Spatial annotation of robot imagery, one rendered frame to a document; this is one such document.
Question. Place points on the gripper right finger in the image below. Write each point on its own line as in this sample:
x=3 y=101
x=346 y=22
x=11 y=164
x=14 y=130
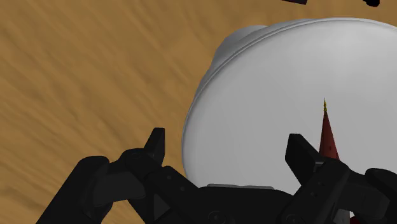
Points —
x=328 y=183

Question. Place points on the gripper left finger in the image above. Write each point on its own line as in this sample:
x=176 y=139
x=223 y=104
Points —
x=130 y=176

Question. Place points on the red pointed pen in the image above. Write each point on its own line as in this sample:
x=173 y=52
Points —
x=327 y=139

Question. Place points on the white bowl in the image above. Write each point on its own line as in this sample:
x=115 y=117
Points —
x=279 y=102

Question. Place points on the black object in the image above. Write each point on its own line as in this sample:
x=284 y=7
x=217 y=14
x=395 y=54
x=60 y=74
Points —
x=294 y=1
x=372 y=2

